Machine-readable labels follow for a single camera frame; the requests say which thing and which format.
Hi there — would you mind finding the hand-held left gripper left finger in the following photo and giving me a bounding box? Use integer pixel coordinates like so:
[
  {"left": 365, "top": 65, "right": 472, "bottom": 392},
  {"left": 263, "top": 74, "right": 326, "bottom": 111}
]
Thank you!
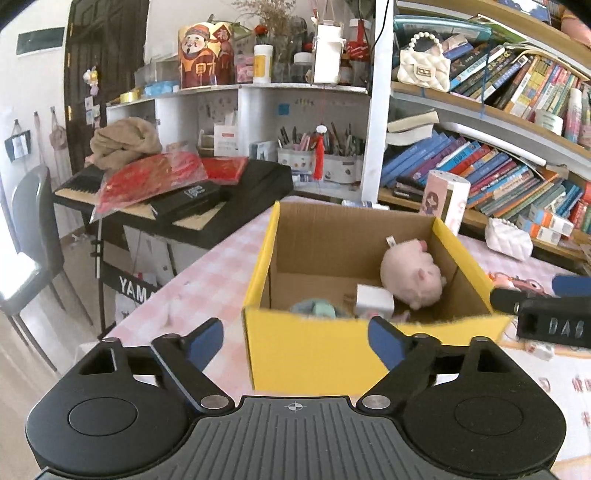
[{"left": 74, "top": 318, "right": 234, "bottom": 414}]

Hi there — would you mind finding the white desk shelf unit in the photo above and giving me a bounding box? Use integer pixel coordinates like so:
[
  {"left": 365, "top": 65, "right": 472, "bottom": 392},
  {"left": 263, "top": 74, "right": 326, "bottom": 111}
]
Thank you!
[{"left": 106, "top": 83, "right": 370, "bottom": 186}]

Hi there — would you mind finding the white box red label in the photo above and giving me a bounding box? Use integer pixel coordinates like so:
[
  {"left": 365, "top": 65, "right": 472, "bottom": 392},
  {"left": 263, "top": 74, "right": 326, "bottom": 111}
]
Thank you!
[{"left": 213, "top": 124, "right": 241, "bottom": 158}]

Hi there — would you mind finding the white bottle yellow label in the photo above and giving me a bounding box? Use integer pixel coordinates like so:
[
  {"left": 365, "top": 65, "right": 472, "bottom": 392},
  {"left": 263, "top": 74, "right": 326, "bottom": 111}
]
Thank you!
[{"left": 253, "top": 44, "right": 273, "bottom": 85}]

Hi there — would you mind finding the tall pink printed carton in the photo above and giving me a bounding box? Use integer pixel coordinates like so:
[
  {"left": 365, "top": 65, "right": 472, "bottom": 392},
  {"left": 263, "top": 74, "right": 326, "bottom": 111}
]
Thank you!
[{"left": 421, "top": 170, "right": 471, "bottom": 236}]

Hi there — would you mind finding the dark door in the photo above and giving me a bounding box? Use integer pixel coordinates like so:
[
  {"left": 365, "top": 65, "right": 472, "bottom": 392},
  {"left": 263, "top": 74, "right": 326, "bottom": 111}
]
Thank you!
[{"left": 65, "top": 0, "right": 151, "bottom": 162}]

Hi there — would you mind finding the red figure paper decoration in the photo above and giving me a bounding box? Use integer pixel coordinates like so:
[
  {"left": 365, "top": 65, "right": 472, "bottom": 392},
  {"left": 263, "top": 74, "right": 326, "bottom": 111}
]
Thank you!
[{"left": 178, "top": 21, "right": 237, "bottom": 89}]

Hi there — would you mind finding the tall white bottle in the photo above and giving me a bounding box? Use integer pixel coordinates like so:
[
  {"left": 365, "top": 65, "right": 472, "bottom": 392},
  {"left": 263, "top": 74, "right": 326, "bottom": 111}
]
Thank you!
[{"left": 566, "top": 88, "right": 584, "bottom": 144}]

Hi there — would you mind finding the thick lying book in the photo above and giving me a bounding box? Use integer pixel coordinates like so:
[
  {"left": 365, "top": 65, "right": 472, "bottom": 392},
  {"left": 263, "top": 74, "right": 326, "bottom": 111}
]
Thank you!
[{"left": 385, "top": 111, "right": 440, "bottom": 147}]

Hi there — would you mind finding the black case with white print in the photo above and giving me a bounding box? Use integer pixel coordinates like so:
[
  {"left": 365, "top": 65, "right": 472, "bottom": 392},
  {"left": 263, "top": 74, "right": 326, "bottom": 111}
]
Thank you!
[{"left": 150, "top": 181, "right": 228, "bottom": 219}]

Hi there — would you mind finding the glass jar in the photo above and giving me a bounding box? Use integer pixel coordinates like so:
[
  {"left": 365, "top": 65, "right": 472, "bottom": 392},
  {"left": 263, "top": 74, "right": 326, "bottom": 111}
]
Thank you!
[{"left": 293, "top": 52, "right": 315, "bottom": 84}]

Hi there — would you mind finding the red tassel ornament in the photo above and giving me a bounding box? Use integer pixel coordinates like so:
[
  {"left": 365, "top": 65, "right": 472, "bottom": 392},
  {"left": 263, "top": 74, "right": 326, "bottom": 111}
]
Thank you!
[{"left": 311, "top": 122, "right": 329, "bottom": 182}]

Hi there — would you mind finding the grey chair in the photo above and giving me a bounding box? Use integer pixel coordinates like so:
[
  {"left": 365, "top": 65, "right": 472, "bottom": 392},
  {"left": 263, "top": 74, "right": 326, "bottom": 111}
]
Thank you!
[{"left": 0, "top": 166, "right": 93, "bottom": 370}]

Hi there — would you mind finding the white blue tube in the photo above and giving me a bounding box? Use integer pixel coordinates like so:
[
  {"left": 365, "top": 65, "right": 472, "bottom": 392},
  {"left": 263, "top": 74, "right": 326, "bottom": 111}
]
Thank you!
[{"left": 342, "top": 199, "right": 391, "bottom": 211}]

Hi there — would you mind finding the brown cloth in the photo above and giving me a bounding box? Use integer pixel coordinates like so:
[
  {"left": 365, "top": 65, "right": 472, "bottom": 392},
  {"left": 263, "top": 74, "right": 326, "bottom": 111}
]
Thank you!
[{"left": 90, "top": 117, "right": 163, "bottom": 174}]

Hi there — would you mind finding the green wall board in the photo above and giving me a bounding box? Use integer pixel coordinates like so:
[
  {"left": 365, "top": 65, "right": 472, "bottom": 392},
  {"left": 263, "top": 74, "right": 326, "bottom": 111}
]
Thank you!
[{"left": 16, "top": 27, "right": 65, "bottom": 56}]

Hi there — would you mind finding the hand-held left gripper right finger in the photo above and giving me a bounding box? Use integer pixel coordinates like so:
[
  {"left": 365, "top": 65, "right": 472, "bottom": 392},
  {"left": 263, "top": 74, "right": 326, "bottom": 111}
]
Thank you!
[{"left": 356, "top": 318, "right": 511, "bottom": 412}]

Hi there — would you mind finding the pink hanging bag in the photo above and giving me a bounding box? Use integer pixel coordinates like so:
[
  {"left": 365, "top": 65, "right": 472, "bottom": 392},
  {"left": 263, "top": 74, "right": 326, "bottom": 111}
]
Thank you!
[{"left": 48, "top": 108, "right": 70, "bottom": 151}]

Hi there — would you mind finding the teal plush toy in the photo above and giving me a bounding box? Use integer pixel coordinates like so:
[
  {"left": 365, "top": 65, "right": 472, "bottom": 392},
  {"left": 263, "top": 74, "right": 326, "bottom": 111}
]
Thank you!
[{"left": 290, "top": 298, "right": 337, "bottom": 319}]

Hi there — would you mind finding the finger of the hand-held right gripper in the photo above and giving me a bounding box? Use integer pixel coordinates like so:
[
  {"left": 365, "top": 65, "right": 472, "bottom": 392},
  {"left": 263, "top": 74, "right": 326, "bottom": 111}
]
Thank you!
[
  {"left": 489, "top": 287, "right": 555, "bottom": 316},
  {"left": 552, "top": 275, "right": 591, "bottom": 299}
]

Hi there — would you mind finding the dark hanging tote bag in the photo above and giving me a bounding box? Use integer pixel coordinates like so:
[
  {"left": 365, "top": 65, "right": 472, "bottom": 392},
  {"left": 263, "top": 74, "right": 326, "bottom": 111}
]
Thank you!
[{"left": 4, "top": 120, "right": 33, "bottom": 162}]

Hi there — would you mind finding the white round jar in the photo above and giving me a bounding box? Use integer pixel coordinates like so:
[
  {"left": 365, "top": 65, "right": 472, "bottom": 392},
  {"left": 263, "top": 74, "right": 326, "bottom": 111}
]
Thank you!
[{"left": 536, "top": 110, "right": 565, "bottom": 136}]

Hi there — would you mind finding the small white quilted pouch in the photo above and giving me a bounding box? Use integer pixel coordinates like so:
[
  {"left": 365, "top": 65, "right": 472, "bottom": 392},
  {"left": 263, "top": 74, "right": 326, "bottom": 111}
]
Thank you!
[{"left": 487, "top": 218, "right": 534, "bottom": 261}]

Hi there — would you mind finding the white pen holder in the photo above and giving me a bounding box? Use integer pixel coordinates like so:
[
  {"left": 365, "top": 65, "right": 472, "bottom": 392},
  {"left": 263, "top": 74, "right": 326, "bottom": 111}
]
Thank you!
[
  {"left": 277, "top": 145, "right": 320, "bottom": 179},
  {"left": 323, "top": 152, "right": 364, "bottom": 186}
]

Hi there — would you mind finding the dried flower bunch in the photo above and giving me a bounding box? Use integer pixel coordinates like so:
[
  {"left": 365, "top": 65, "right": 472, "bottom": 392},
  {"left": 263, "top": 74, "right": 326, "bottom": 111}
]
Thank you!
[{"left": 231, "top": 0, "right": 302, "bottom": 47}]

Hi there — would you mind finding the red plastic packet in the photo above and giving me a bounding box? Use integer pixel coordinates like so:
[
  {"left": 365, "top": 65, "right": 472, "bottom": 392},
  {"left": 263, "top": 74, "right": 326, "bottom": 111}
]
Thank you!
[{"left": 90, "top": 151, "right": 209, "bottom": 222}]

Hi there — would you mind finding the black keyboard stand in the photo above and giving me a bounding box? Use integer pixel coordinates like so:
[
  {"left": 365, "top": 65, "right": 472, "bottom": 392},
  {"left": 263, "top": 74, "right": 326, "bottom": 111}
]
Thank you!
[{"left": 91, "top": 226, "right": 161, "bottom": 341}]

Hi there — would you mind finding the white quilted handbag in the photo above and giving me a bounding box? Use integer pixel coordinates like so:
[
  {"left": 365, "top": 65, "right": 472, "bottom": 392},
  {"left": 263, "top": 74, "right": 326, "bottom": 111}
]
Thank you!
[{"left": 398, "top": 31, "right": 451, "bottom": 93}]

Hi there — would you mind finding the long row of books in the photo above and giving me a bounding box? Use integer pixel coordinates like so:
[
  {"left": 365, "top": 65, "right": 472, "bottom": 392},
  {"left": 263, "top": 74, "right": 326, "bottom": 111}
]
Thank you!
[{"left": 381, "top": 131, "right": 591, "bottom": 241}]

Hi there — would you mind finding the black keyboard piano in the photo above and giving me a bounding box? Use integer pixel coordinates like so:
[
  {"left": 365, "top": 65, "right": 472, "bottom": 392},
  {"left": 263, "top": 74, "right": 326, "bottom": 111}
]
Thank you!
[{"left": 53, "top": 159, "right": 295, "bottom": 250}]

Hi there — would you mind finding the yellow cardboard box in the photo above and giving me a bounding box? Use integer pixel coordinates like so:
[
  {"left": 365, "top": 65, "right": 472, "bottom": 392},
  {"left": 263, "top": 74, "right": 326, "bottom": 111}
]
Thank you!
[{"left": 242, "top": 200, "right": 514, "bottom": 392}]

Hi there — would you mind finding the pink plush pig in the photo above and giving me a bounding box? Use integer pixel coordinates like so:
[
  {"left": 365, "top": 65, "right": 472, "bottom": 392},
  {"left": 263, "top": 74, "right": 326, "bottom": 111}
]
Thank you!
[{"left": 379, "top": 237, "right": 448, "bottom": 310}]

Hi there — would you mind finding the small white box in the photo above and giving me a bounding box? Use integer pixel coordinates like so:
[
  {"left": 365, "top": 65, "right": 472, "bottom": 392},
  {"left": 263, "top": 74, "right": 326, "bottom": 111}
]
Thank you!
[{"left": 355, "top": 284, "right": 396, "bottom": 319}]

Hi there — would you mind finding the slanted row of books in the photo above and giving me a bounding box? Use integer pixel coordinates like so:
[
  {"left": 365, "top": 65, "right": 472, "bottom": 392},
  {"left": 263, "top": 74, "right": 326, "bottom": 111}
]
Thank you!
[{"left": 448, "top": 37, "right": 583, "bottom": 126}]

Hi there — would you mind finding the white paper bag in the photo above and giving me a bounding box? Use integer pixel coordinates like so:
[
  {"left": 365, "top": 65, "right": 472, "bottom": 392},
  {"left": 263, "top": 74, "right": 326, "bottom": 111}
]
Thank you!
[{"left": 314, "top": 23, "right": 345, "bottom": 85}]

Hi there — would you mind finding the white wooden bookshelf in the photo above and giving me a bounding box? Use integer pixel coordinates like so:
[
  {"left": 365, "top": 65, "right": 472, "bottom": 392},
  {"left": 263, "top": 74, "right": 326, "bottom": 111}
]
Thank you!
[{"left": 360, "top": 0, "right": 591, "bottom": 274}]

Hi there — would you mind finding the blue tissue pack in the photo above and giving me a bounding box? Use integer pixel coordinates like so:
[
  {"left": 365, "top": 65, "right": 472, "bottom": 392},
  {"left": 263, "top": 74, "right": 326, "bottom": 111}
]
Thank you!
[{"left": 143, "top": 80, "right": 179, "bottom": 96}]

